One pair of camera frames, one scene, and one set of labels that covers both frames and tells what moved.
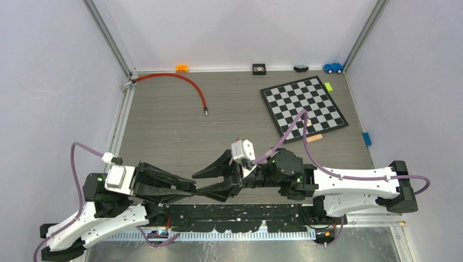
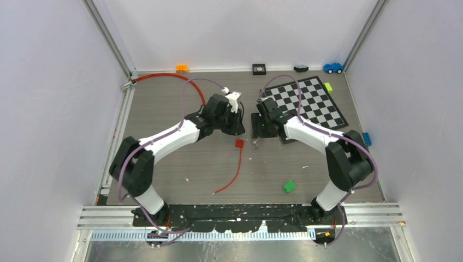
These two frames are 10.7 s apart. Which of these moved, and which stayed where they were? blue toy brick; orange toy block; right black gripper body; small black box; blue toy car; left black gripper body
Moved: left black gripper body; right black gripper body
Stayed: orange toy block; blue toy brick; small black box; blue toy car
